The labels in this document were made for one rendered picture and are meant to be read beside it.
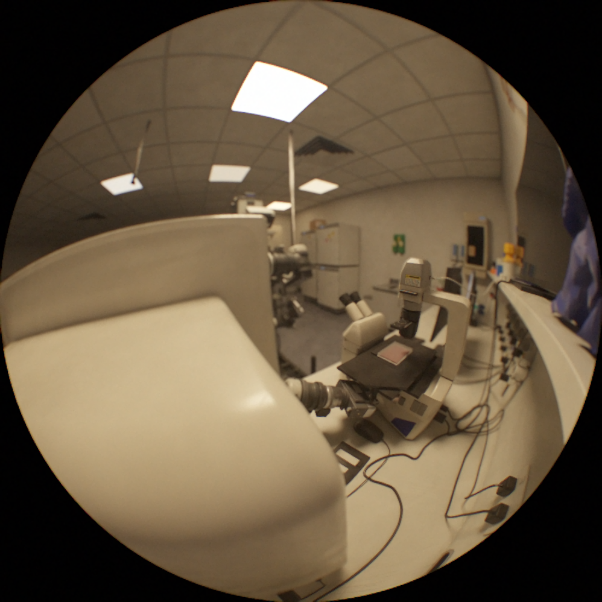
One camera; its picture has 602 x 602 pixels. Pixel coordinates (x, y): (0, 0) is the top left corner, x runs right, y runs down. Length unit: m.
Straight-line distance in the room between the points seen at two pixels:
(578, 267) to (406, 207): 3.44
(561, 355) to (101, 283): 0.33
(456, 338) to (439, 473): 0.42
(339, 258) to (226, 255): 3.45
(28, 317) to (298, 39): 1.55
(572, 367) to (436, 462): 0.58
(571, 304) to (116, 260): 0.41
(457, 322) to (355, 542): 0.62
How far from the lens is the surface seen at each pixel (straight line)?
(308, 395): 0.47
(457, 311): 0.55
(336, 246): 3.55
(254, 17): 1.46
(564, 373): 0.16
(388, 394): 0.53
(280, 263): 0.99
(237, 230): 0.17
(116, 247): 0.19
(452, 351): 0.58
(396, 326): 0.53
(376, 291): 3.12
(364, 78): 1.72
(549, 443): 0.54
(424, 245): 3.34
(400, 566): 0.61
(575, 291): 0.25
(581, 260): 0.23
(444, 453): 0.72
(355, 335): 0.66
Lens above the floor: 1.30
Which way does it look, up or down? 16 degrees down
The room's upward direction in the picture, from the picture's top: 1 degrees counter-clockwise
